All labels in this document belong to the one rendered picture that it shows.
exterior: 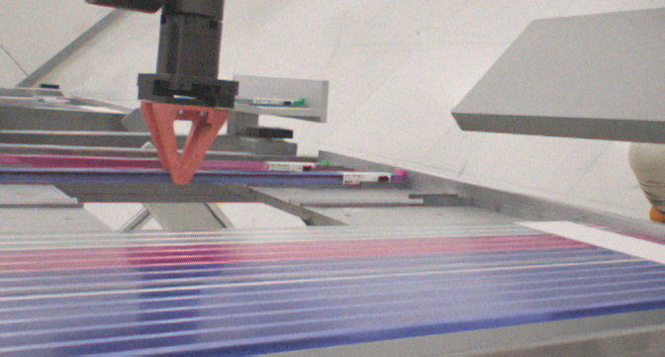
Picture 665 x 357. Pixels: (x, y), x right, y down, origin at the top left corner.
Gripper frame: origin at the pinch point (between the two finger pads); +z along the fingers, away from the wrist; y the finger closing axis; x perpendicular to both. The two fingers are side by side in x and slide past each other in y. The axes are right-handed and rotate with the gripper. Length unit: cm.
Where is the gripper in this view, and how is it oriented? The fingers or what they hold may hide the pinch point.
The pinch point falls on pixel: (178, 174)
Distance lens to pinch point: 74.7
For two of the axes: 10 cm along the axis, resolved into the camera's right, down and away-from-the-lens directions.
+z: -0.9, 10.0, 0.3
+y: 5.3, 0.8, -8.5
